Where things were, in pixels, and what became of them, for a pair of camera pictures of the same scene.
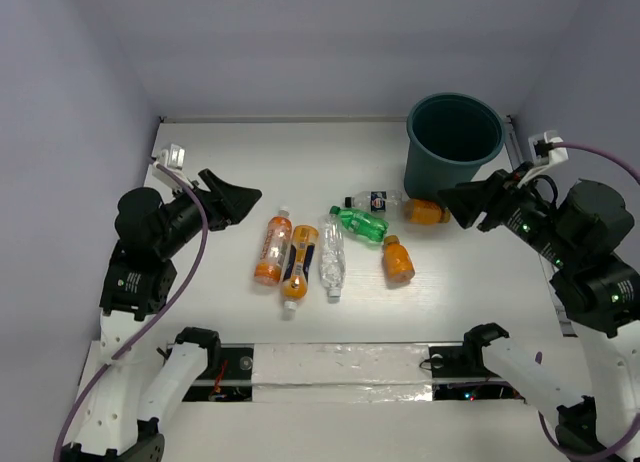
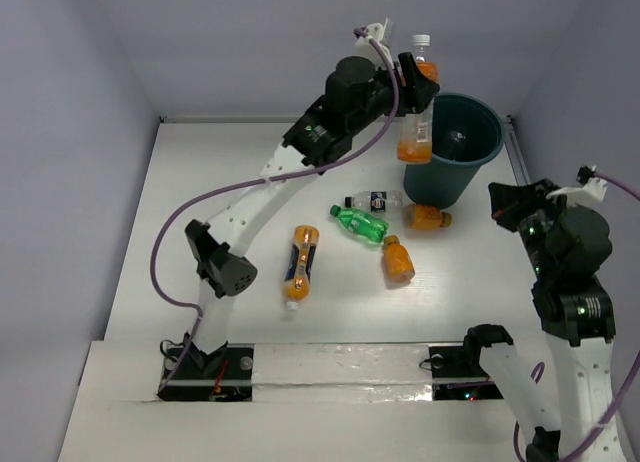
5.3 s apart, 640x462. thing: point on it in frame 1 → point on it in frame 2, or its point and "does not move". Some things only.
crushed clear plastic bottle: (332, 255) → (454, 138)
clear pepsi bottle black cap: (388, 202) does not move
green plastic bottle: (361, 224) does not move
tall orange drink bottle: (274, 248) → (415, 143)
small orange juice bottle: (398, 265) does not move
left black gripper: (213, 202) → (409, 85)
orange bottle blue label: (297, 271) does not move
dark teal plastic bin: (448, 135) does not move
